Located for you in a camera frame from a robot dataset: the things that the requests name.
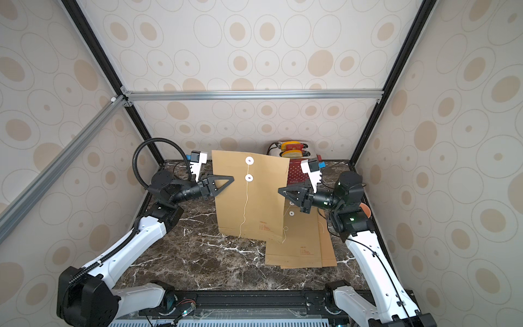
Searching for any black corner frame post right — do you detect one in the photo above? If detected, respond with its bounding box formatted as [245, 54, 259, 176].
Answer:
[349, 0, 437, 168]

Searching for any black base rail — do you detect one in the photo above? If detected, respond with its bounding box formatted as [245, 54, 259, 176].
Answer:
[138, 289, 352, 324]

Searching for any black corner frame post left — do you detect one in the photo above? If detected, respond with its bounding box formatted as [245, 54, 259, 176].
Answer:
[60, 0, 151, 140]

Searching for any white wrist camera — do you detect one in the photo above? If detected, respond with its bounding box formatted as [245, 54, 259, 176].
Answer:
[186, 151, 208, 182]
[300, 159, 326, 193]

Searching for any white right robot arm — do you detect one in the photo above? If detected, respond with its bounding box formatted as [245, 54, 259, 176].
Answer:
[278, 171, 437, 326]

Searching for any kraft file bag stack top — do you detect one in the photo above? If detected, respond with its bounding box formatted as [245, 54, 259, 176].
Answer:
[265, 200, 322, 268]

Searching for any red toaster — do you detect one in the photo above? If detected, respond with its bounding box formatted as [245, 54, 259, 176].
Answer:
[266, 140, 322, 185]

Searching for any aluminium rail back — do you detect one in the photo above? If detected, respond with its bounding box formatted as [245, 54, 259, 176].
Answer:
[125, 89, 384, 102]

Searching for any black corrugated cable conduit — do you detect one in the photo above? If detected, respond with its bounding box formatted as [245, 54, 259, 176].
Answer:
[131, 137, 193, 191]

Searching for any orange cup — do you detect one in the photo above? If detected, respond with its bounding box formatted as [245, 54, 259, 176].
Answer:
[360, 203, 372, 218]

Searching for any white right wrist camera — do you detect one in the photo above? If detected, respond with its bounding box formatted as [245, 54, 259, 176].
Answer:
[300, 159, 326, 193]

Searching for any white string of stack bag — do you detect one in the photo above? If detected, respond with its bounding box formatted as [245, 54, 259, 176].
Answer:
[281, 203, 296, 245]

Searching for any black corner frame post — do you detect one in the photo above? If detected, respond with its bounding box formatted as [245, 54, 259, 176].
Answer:
[349, 0, 437, 168]
[60, 0, 151, 140]

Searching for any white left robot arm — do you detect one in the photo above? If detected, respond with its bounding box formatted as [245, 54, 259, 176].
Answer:
[57, 170, 234, 326]

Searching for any aluminium rail left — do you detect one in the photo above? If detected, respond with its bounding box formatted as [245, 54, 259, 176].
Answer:
[1, 95, 125, 242]

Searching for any kraft file bag stack bottom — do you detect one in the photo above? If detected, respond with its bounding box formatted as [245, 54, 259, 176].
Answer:
[281, 213, 337, 269]

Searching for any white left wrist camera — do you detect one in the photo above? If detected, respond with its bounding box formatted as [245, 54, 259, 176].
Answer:
[186, 151, 208, 182]

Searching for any white closure string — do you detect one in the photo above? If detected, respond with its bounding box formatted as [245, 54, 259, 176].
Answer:
[238, 157, 255, 238]

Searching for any aluminium rail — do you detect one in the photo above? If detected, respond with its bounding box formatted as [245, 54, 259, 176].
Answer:
[1, 95, 125, 242]
[125, 89, 384, 102]

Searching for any kraft file bag stack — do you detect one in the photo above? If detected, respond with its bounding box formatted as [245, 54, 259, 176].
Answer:
[281, 213, 337, 269]
[265, 200, 322, 268]

